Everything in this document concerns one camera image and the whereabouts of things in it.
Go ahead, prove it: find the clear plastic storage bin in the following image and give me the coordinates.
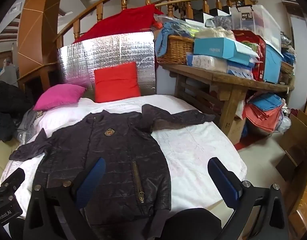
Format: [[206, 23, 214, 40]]
[[231, 5, 281, 51]]

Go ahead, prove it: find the blue storage box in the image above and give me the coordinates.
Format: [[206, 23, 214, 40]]
[[263, 41, 283, 84]]

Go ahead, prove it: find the stack of red blue cloths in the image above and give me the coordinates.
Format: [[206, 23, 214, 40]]
[[244, 93, 285, 133]]

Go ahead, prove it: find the blue shoe box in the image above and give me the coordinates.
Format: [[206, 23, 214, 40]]
[[193, 37, 260, 66]]

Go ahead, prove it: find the wooden side table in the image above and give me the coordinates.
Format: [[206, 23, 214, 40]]
[[162, 64, 294, 145]]

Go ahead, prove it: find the black quilted jacket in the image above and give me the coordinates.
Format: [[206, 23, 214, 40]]
[[10, 105, 214, 239]]

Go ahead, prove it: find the wicker basket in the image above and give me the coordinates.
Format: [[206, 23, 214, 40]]
[[156, 35, 194, 64]]

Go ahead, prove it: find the grey folded garment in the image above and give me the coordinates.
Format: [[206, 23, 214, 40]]
[[14, 108, 44, 145]]

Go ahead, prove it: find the blue cloth on basket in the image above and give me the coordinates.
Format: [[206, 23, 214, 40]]
[[155, 21, 182, 57]]

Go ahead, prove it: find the white patterned tissue pack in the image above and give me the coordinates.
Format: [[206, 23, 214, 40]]
[[192, 55, 228, 73]]

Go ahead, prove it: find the white embossed bed blanket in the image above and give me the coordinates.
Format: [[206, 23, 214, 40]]
[[0, 94, 248, 235]]

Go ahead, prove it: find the cardboard box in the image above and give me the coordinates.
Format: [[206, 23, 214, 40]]
[[276, 103, 307, 181]]

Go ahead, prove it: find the pink cushion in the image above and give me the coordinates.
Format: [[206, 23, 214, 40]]
[[34, 84, 86, 111]]

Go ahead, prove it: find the silver foil insulation panel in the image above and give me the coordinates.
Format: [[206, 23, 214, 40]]
[[58, 31, 156, 95]]

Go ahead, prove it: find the red cloth on railing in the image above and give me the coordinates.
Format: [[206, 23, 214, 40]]
[[75, 4, 163, 43]]

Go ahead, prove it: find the red gift box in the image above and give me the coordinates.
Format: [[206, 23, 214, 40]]
[[232, 29, 268, 82]]

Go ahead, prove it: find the pile of dark clothes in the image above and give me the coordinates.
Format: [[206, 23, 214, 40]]
[[0, 81, 32, 142]]

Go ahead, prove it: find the red square cushion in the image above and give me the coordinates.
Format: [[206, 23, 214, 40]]
[[94, 62, 141, 103]]

